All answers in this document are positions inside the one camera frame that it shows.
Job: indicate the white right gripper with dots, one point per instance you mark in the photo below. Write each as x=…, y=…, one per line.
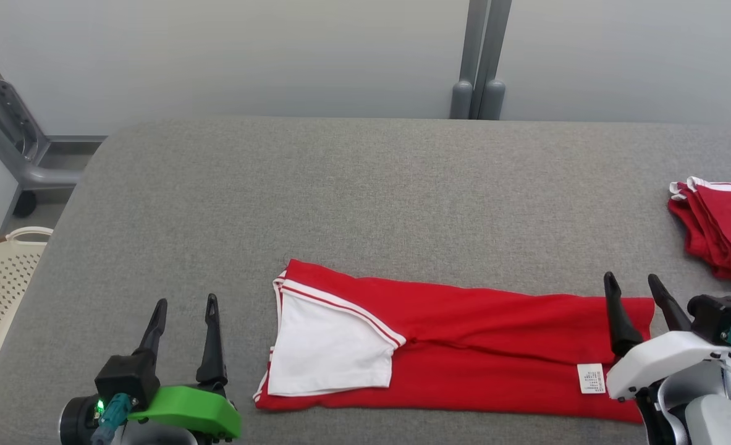
x=662, y=364

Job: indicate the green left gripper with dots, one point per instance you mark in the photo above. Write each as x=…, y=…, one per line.
x=192, y=411

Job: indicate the red white Bulls 23 garment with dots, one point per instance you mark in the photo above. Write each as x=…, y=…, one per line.
x=730, y=228

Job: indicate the red garment with white panel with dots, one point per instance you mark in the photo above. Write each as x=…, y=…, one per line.
x=464, y=346

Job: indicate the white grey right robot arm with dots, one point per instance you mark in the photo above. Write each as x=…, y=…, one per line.
x=711, y=414

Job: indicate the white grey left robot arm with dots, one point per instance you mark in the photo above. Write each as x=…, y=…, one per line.
x=78, y=423

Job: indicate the cream plastic laundry basket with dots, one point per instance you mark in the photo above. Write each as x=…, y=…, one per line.
x=0, y=290

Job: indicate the black caster wheel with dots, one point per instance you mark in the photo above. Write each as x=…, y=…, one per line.
x=25, y=204

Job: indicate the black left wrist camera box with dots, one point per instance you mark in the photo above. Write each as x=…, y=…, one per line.
x=127, y=377

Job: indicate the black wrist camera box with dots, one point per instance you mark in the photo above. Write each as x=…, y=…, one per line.
x=720, y=315
x=127, y=377

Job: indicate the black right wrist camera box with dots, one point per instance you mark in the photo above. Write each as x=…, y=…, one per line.
x=720, y=315

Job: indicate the grey metal partition post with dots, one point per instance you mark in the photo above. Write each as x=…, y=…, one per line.
x=50, y=178
x=495, y=49

